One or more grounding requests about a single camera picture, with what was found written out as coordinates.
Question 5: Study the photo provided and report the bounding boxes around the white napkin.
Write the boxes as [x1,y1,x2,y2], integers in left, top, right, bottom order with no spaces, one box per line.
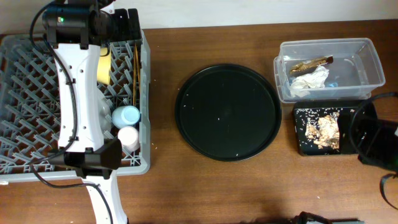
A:
[290,65,329,98]

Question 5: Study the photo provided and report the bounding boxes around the round black tray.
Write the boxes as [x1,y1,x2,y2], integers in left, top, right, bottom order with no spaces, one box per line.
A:
[175,63,282,162]

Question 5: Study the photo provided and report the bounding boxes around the food scraps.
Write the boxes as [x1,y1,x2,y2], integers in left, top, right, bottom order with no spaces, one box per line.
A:
[305,112,340,150]

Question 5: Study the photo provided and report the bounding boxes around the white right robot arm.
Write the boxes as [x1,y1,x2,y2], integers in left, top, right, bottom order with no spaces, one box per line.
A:
[358,119,397,172]

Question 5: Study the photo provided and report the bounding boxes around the wooden chopstick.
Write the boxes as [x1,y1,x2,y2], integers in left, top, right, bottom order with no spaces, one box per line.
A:
[134,44,141,89]
[132,44,137,106]

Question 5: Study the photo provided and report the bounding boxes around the grey round plate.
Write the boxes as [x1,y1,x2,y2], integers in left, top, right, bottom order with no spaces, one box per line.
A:
[97,89,112,133]

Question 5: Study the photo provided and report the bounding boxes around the grey dishwasher rack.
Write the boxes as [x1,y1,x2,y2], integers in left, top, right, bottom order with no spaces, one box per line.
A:
[1,35,150,184]

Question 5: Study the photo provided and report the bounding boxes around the pink plastic cup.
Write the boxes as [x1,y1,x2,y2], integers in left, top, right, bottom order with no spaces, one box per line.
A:
[118,126,140,153]

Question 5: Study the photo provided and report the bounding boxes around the blue plastic cup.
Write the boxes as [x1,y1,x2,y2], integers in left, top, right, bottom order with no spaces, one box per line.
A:
[112,106,141,129]

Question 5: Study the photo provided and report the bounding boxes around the gold snack wrapper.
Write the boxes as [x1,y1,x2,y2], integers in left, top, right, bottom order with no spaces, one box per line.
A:
[289,55,334,75]

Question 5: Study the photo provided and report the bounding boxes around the black rectangular tray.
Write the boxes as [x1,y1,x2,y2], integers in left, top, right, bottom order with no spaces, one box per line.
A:
[292,100,362,156]

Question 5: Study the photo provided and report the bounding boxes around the clear plastic bin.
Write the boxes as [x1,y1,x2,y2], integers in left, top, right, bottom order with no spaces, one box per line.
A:
[274,38,386,103]

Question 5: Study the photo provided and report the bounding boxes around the yellow bowl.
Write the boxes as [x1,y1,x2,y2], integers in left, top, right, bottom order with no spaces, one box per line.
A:
[97,47,111,85]

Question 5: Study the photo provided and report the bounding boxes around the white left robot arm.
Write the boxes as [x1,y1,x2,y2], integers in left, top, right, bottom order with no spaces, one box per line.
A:
[40,1,142,223]

